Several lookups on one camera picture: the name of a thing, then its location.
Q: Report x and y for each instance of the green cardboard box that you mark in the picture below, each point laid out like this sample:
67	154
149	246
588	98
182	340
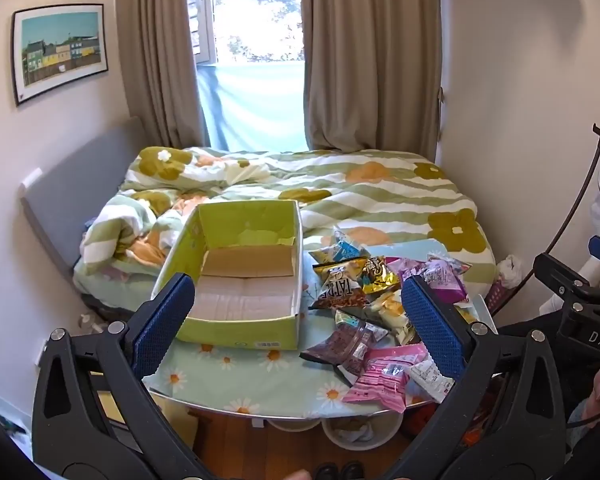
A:
240	320

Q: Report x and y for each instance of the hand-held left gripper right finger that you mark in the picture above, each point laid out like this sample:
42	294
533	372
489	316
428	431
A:
432	325

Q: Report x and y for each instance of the blue white snack packet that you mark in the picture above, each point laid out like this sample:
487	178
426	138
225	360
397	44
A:
342	249

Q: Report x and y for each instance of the gold black snack packet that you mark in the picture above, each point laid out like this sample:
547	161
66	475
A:
337	285

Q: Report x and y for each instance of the light green bed sheet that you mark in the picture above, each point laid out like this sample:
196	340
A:
110	285

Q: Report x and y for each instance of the floral striped duvet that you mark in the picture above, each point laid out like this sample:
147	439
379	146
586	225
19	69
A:
360	195

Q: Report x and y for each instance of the white plastic bag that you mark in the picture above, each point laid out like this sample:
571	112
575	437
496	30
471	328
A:
510	270

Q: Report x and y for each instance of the light blue sheer cloth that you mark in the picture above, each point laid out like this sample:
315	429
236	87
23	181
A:
255	105

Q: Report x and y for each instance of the window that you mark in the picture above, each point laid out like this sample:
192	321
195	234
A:
255	10

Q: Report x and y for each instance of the black shoes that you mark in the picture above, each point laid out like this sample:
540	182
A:
339	471

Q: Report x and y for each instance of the yellow dark snack packet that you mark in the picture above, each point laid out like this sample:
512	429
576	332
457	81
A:
377	272

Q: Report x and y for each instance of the black curved stand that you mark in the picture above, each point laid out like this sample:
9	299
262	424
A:
577	200

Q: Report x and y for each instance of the magenta snack packet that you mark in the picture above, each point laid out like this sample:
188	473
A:
405	269

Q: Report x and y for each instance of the purple snack packet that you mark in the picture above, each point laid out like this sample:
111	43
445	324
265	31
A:
325	350

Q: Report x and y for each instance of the pink basket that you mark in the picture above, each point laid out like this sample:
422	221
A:
497	297

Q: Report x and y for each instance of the beige curtain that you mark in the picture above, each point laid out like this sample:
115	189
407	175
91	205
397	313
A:
370	60
155	50

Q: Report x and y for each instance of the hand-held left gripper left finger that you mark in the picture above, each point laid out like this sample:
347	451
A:
162	315

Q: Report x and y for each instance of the wall socket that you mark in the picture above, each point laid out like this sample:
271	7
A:
40	352

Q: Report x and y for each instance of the framed house picture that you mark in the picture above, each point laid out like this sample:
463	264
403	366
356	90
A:
60	52

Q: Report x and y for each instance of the grey bed headboard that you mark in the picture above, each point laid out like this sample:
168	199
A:
70	195

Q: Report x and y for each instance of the white yellow snack packet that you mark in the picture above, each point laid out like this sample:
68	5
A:
390	310

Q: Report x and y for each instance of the silver snack packet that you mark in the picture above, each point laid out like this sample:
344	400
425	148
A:
347	320

